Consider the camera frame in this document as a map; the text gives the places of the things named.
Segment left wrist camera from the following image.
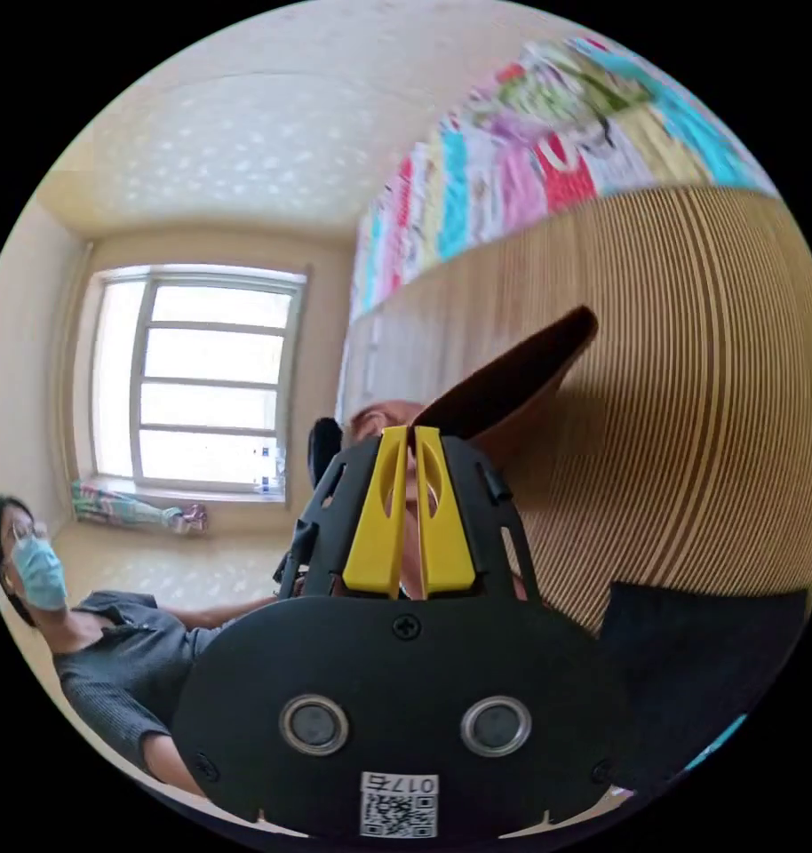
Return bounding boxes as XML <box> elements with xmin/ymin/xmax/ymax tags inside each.
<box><xmin>309</xmin><ymin>417</ymin><xmax>346</xmax><ymax>489</ymax></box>

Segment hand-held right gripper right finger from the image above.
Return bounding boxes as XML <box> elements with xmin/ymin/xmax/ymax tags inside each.
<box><xmin>414</xmin><ymin>426</ymin><xmax>478</xmax><ymax>598</ymax></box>

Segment person's body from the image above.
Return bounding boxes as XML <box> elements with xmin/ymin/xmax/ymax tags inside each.
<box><xmin>0</xmin><ymin>494</ymin><xmax>241</xmax><ymax>798</ymax></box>

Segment person's left forearm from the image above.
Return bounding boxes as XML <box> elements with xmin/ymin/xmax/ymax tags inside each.
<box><xmin>172</xmin><ymin>594</ymin><xmax>282</xmax><ymax>631</ymax></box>

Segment brown pants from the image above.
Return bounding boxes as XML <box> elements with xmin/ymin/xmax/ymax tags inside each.
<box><xmin>349</xmin><ymin>305</ymin><xmax>601</xmax><ymax>598</ymax></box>

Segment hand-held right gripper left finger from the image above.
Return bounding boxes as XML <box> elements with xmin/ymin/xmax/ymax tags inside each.
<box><xmin>341</xmin><ymin>426</ymin><xmax>409</xmax><ymax>596</ymax></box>

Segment window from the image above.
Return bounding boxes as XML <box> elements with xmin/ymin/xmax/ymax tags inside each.
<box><xmin>85</xmin><ymin>264</ymin><xmax>308</xmax><ymax>502</ymax></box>

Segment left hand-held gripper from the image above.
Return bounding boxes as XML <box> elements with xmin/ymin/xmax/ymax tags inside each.
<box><xmin>272</xmin><ymin>518</ymin><xmax>317</xmax><ymax>599</ymax></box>

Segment rolled colourful printed cloth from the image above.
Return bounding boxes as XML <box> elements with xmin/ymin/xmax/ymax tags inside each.
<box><xmin>70</xmin><ymin>481</ymin><xmax>210</xmax><ymax>537</ymax></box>

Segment dark garment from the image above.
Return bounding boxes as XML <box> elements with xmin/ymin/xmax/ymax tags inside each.
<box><xmin>593</xmin><ymin>580</ymin><xmax>811</xmax><ymax>793</ymax></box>

